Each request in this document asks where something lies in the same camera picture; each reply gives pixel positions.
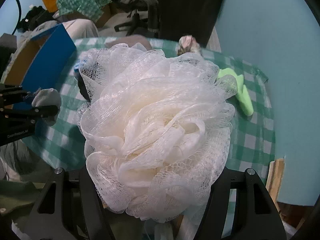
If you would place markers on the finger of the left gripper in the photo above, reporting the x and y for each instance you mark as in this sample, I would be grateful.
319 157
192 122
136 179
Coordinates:
27 116
11 94

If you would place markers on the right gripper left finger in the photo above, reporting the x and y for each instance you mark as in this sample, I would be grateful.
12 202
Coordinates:
68 207

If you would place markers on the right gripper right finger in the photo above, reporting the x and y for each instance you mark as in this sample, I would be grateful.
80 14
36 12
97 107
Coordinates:
255 215

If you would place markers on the grey sock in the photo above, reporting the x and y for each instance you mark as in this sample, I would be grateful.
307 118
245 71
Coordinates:
48 97

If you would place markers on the green scrub sponge cloth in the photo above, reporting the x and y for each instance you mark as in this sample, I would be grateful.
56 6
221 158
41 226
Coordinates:
242 93

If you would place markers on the white mesh bath loofah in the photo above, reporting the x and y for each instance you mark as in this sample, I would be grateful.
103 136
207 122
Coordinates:
157 129

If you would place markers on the knotted white plastic bag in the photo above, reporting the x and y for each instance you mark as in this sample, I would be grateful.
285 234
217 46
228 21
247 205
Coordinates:
188 44

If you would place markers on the blue cardboard box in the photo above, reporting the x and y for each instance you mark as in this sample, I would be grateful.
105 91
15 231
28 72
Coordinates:
38 63

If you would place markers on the green checkered tablecloth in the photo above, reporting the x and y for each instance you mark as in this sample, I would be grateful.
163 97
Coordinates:
252 141

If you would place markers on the black clothes pile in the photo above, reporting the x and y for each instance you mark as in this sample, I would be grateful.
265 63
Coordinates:
35 17

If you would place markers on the white draped sheet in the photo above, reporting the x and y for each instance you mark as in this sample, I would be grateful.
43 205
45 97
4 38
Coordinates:
76 29

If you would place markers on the green checkered cloth on box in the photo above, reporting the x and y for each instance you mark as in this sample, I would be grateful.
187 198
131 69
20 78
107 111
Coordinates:
91 9

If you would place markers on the grey fleece sleeve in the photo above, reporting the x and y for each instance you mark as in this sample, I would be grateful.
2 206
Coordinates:
131 41

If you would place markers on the black office chair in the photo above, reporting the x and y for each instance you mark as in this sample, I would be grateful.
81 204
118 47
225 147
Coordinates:
143 14

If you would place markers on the black cabinet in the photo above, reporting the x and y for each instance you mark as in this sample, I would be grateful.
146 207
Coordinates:
178 18

